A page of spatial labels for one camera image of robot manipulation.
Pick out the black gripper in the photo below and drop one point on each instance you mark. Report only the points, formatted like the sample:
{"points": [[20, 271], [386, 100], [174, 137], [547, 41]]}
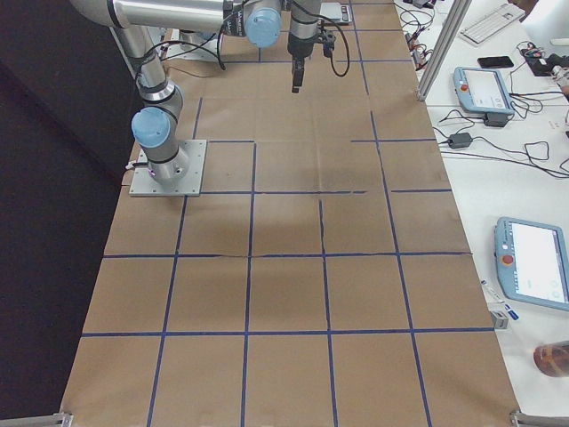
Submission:
{"points": [[297, 49]]}

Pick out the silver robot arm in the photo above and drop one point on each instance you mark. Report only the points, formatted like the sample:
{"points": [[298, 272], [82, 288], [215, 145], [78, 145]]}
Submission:
{"points": [[260, 22]]}

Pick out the silver digital kitchen scale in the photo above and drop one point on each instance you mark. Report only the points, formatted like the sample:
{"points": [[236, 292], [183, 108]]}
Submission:
{"points": [[336, 12]]}

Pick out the black power adapter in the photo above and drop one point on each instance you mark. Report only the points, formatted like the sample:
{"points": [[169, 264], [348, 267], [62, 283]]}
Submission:
{"points": [[459, 140]]}

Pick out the far blue teach pendant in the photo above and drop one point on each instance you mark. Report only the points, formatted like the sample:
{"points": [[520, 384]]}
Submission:
{"points": [[482, 90]]}

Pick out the blue teach pendant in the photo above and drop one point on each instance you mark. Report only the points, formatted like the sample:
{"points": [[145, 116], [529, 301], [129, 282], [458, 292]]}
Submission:
{"points": [[532, 262], [482, 90]]}

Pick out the black smartphone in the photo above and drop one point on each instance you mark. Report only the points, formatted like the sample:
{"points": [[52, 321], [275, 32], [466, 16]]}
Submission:
{"points": [[495, 62]]}

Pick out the white keyboard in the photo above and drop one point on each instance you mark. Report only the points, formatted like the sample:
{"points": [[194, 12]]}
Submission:
{"points": [[491, 24]]}

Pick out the near blue teach pendant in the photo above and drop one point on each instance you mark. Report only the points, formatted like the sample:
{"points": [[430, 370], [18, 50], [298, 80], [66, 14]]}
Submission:
{"points": [[532, 262]]}

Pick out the brown translucent bottle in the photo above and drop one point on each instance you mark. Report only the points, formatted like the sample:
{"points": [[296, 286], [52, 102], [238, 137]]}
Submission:
{"points": [[552, 359]]}

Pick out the aluminium frame post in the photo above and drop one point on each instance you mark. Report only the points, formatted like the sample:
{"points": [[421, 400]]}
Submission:
{"points": [[448, 32]]}

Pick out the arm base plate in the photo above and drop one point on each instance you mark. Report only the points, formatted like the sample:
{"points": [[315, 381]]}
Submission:
{"points": [[182, 176]]}

